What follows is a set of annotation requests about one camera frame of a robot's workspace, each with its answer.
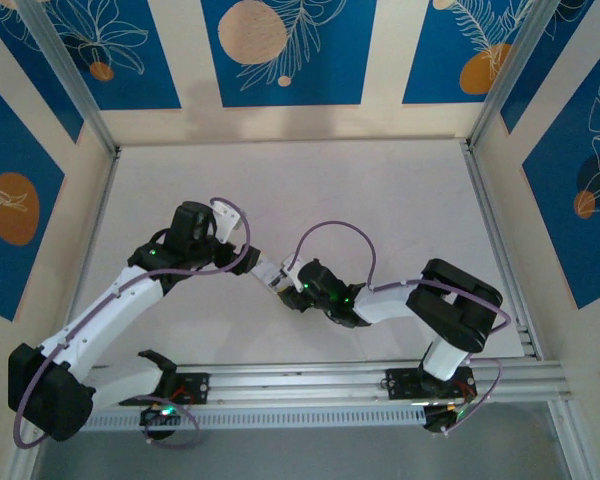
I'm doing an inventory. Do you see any white remote control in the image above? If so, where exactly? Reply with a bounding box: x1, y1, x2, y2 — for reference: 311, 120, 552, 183
251, 258, 292, 297

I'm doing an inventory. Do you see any black controller board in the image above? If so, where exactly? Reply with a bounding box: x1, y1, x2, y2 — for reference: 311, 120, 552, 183
138, 403, 185, 442
422, 402, 469, 437

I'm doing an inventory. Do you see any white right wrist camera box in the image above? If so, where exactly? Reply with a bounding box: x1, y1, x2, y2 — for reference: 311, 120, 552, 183
281, 253, 305, 292

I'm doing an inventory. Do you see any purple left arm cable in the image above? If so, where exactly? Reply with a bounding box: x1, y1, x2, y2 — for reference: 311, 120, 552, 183
12, 197, 254, 450

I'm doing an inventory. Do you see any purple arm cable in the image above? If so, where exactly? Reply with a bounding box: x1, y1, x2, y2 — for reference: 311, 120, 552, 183
12, 197, 254, 450
290, 221, 510, 436

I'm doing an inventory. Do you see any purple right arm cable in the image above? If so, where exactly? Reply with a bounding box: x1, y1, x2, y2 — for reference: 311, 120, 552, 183
290, 221, 510, 436

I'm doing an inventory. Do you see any wide aluminium base rail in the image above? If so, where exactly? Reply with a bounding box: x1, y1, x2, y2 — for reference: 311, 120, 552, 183
87, 358, 575, 415

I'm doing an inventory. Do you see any aluminium table side rail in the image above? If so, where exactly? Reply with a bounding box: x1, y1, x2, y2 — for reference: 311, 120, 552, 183
462, 139, 545, 361
62, 147, 122, 351

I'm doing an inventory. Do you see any slotted grey cable duct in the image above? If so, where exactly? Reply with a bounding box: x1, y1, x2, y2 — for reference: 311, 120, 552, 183
82, 403, 430, 434

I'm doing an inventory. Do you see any blue floral wall poster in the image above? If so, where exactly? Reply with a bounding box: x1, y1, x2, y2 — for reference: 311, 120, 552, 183
522, 32, 600, 310
0, 0, 85, 145
44, 0, 182, 111
0, 71, 66, 322
499, 0, 600, 135
402, 0, 539, 105
201, 0, 378, 108

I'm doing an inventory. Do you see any aluminium frame post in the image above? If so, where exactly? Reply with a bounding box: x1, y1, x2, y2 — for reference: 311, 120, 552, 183
15, 0, 121, 156
547, 399, 594, 480
467, 0, 567, 150
7, 433, 44, 480

